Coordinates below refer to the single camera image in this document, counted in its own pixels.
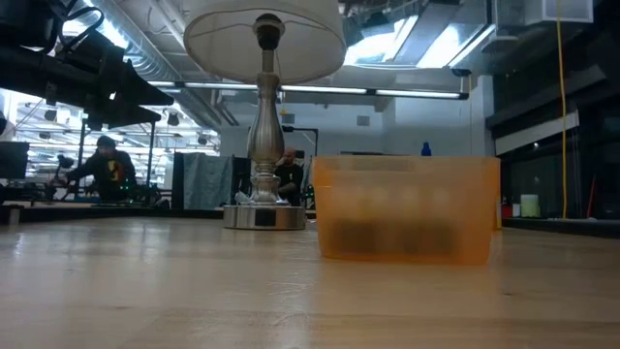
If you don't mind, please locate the white green cylinder container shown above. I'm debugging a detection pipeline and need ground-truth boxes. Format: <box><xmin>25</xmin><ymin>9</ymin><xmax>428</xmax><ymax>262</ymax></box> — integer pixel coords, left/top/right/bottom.
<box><xmin>519</xmin><ymin>193</ymin><xmax>542</xmax><ymax>219</ymax></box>

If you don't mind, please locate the grey fabric partition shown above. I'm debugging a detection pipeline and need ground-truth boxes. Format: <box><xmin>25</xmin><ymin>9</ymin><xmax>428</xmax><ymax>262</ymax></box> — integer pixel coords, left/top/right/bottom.
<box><xmin>171</xmin><ymin>151</ymin><xmax>234</xmax><ymax>211</ymax></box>

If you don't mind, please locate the person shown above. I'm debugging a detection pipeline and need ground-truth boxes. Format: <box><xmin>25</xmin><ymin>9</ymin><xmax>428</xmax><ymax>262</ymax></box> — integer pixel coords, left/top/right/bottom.
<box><xmin>50</xmin><ymin>135</ymin><xmax>140</xmax><ymax>204</ymax></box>
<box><xmin>273</xmin><ymin>146</ymin><xmax>306</xmax><ymax>207</ymax></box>

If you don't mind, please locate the black aluminium table frame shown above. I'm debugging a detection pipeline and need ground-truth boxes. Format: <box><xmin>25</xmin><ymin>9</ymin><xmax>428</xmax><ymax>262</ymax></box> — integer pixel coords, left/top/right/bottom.
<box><xmin>0</xmin><ymin>201</ymin><xmax>620</xmax><ymax>239</ymax></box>

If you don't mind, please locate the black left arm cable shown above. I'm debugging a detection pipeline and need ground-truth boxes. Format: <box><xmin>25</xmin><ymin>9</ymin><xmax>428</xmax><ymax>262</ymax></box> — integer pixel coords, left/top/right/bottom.
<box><xmin>56</xmin><ymin>3</ymin><xmax>107</xmax><ymax>50</ymax></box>

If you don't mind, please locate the black monitor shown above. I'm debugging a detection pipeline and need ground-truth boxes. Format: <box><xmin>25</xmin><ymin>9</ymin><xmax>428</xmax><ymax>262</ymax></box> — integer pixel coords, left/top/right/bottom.
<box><xmin>0</xmin><ymin>141</ymin><xmax>31</xmax><ymax>181</ymax></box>

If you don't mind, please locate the yellow extension cable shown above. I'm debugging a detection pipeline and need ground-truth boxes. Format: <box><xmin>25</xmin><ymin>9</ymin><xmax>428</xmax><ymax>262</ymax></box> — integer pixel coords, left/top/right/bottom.
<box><xmin>555</xmin><ymin>0</ymin><xmax>570</xmax><ymax>220</ymax></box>

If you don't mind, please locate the long ceiling light strip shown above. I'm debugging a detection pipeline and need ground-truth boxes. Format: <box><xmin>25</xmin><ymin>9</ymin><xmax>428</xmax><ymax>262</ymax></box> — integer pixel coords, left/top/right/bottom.
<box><xmin>147</xmin><ymin>79</ymin><xmax>470</xmax><ymax>101</ymax></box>

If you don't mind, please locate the white shade silver table lamp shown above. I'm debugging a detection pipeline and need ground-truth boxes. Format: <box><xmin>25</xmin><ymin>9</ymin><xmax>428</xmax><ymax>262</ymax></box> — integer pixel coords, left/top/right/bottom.
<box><xmin>182</xmin><ymin>0</ymin><xmax>348</xmax><ymax>232</ymax></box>

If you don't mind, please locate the orange translucent plastic container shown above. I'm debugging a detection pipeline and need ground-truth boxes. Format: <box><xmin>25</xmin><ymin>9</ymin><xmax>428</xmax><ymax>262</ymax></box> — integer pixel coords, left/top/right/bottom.
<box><xmin>311</xmin><ymin>154</ymin><xmax>502</xmax><ymax>268</ymax></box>

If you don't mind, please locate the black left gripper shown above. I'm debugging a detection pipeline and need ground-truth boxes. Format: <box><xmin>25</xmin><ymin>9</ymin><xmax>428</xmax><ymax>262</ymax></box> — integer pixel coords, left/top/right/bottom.
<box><xmin>46</xmin><ymin>29</ymin><xmax>176</xmax><ymax>130</ymax></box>

